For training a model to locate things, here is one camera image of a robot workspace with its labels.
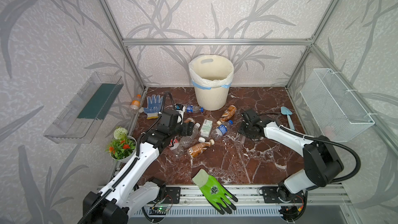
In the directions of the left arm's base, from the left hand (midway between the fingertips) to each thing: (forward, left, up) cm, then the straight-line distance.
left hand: (189, 118), depth 79 cm
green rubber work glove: (-32, -14, -17) cm, 39 cm away
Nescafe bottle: (+13, -22, -15) cm, 30 cm away
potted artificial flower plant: (-15, +29, -2) cm, 33 cm away
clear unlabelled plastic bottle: (-5, +1, -14) cm, 15 cm away
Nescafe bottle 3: (-11, -4, -15) cm, 18 cm away
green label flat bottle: (+3, -9, -16) cm, 19 cm away
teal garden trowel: (+19, -63, -18) cm, 68 cm away
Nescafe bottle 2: (+8, +1, -15) cm, 17 cm away
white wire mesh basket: (-5, -64, +15) cm, 66 cm away
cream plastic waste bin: (+19, -12, -7) cm, 23 cm away
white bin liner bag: (+39, -12, -1) cm, 41 cm away
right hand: (+3, -29, -13) cm, 32 cm away
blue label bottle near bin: (+18, +1, -16) cm, 24 cm away
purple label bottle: (-5, -28, -14) cm, 32 cm away
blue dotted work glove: (+21, +29, -21) cm, 41 cm away
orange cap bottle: (+23, +42, -19) cm, 52 cm away
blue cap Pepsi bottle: (+1, -18, -15) cm, 23 cm away
